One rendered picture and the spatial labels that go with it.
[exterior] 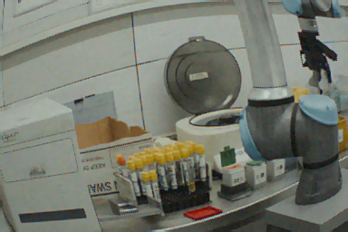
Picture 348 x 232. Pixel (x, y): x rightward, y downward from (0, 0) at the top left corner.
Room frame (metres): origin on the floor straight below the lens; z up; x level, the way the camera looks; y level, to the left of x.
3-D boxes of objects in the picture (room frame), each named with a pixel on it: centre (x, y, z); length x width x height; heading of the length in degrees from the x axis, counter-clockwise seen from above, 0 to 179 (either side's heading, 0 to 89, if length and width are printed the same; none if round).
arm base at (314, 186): (1.52, -0.32, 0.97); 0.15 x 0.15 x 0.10
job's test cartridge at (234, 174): (1.85, -0.12, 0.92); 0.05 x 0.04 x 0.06; 22
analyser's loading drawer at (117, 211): (1.70, 0.16, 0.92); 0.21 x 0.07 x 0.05; 113
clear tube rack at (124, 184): (1.96, 0.05, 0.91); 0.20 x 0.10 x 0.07; 113
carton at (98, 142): (2.10, 0.22, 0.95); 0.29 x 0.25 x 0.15; 23
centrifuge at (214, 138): (2.19, -0.14, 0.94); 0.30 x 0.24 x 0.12; 14
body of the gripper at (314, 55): (2.01, -0.43, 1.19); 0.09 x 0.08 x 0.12; 110
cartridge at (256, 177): (1.89, -0.18, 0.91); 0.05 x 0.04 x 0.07; 23
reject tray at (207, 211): (1.74, -0.03, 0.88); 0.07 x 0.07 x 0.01; 23
